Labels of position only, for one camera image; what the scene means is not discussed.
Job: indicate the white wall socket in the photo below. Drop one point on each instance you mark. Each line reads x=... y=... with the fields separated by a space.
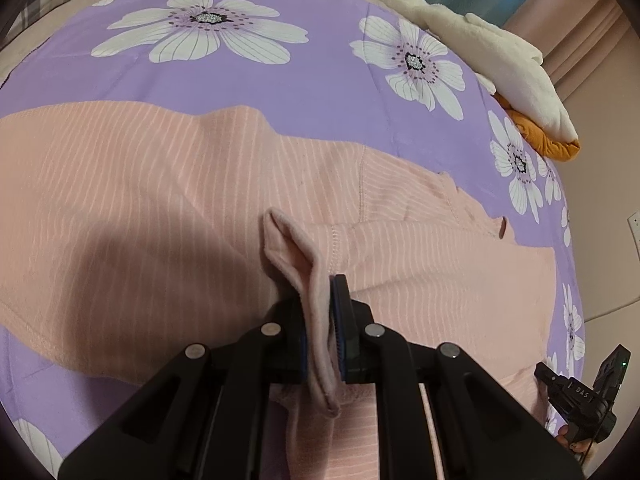
x=634 y=230

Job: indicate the person's right hand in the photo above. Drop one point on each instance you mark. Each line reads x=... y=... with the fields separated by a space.
x=565 y=435

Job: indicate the pink striped garment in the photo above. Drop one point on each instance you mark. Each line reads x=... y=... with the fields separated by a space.
x=150 y=200

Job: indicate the purple floral blanket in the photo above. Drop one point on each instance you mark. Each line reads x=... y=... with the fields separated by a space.
x=325 y=85

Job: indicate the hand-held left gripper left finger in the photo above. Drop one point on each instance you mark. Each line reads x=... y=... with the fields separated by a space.
x=301 y=355

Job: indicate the pink curtain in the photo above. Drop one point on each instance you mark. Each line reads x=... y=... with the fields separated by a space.
x=585 y=40

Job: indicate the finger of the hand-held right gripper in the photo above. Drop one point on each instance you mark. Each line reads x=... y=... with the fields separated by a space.
x=547 y=374

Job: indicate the white and orange plush toy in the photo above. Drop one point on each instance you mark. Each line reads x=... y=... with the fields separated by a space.
x=500 y=45

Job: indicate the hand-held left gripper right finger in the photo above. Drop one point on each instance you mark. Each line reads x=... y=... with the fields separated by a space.
x=339 y=320

